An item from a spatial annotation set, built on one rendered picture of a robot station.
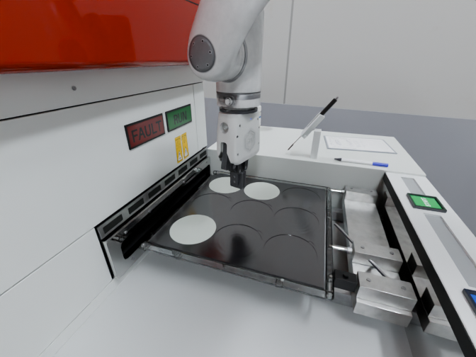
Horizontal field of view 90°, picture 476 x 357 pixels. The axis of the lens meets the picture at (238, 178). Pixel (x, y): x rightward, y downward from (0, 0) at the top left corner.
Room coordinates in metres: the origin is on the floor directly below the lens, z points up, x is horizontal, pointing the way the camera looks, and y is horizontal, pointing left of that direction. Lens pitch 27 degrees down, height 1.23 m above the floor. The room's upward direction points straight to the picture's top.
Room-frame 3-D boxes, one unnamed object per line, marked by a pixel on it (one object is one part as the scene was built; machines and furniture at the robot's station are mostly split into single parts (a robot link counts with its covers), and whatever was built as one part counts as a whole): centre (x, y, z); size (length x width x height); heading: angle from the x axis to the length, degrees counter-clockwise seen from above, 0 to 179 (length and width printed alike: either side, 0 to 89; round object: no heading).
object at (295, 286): (0.31, 0.02, 0.90); 0.37 x 0.01 x 0.01; 71
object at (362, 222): (0.41, -0.29, 0.87); 0.36 x 0.08 x 0.03; 161
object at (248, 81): (0.47, 0.00, 1.25); 0.09 x 0.08 x 0.13; 152
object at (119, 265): (0.53, 0.17, 0.89); 0.44 x 0.02 x 0.10; 161
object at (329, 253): (0.42, -0.20, 0.90); 0.38 x 0.01 x 0.01; 161
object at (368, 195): (0.57, -0.34, 0.89); 0.08 x 0.03 x 0.03; 71
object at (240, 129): (0.47, 0.00, 1.10); 0.10 x 0.07 x 0.11; 147
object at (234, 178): (0.46, 0.01, 1.01); 0.03 x 0.03 x 0.07; 57
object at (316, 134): (0.68, -0.22, 1.03); 0.06 x 0.04 x 0.13; 71
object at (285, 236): (0.48, -0.03, 0.90); 0.34 x 0.34 x 0.01; 71
